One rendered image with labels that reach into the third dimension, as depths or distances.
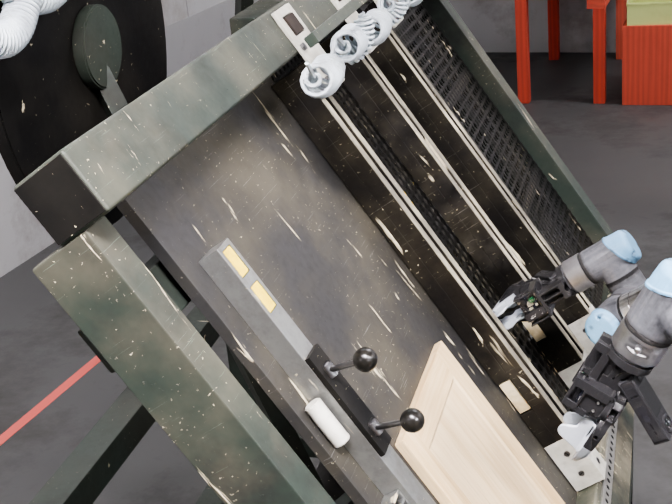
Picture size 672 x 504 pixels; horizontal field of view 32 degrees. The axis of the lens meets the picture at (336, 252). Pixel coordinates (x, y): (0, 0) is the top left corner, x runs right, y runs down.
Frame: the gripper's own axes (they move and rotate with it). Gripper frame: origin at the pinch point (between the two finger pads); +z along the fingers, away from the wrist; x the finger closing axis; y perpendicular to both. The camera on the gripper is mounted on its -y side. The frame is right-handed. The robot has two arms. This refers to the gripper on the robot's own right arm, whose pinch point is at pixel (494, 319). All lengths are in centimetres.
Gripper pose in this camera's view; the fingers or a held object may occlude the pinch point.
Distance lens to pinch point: 259.5
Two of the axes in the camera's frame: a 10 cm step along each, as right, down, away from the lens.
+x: 6.0, 7.8, 1.5
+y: -2.7, 3.7, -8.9
